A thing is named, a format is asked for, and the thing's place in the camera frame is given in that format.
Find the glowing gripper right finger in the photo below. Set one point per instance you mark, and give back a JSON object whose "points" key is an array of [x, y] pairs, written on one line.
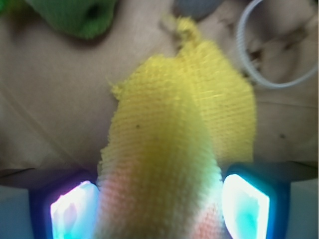
{"points": [[256, 200]]}

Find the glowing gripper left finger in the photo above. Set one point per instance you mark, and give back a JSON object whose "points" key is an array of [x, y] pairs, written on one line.
{"points": [[62, 203]]}

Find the yellow cloth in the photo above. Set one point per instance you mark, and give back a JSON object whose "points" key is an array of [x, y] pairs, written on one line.
{"points": [[180, 122]]}

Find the brown paper bag tray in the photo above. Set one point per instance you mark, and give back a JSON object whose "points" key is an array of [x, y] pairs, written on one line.
{"points": [[55, 100]]}

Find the green frog plush toy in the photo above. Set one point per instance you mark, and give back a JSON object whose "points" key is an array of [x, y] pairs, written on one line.
{"points": [[85, 19]]}

